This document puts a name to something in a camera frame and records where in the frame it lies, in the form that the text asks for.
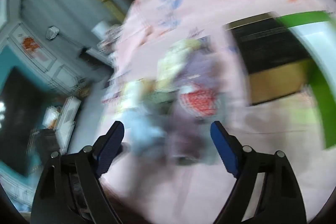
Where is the small white wall device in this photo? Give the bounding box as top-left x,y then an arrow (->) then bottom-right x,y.
46,26 -> 60,40

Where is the yellow-green cloth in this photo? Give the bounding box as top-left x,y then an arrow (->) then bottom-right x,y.
157,39 -> 208,85

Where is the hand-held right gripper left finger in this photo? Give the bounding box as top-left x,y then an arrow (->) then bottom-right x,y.
31,120 -> 125,224

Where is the dark purple cloth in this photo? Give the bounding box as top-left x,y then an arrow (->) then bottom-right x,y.
165,109 -> 216,164

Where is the sage green fleece cloth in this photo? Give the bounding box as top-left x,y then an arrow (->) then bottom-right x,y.
151,89 -> 181,107

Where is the red and white knitted cloth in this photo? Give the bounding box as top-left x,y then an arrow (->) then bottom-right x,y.
178,84 -> 219,118

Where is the black television screen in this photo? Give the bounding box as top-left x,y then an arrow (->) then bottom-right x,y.
0,68 -> 57,177

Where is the grey panelled cabinet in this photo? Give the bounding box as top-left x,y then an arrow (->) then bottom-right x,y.
0,21 -> 112,98

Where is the light blue cloth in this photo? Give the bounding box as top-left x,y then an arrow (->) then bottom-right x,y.
121,109 -> 168,159

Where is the lavender fleece cloth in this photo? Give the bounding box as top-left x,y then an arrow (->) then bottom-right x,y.
181,52 -> 223,88

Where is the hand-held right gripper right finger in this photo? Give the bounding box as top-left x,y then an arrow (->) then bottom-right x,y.
210,120 -> 307,224

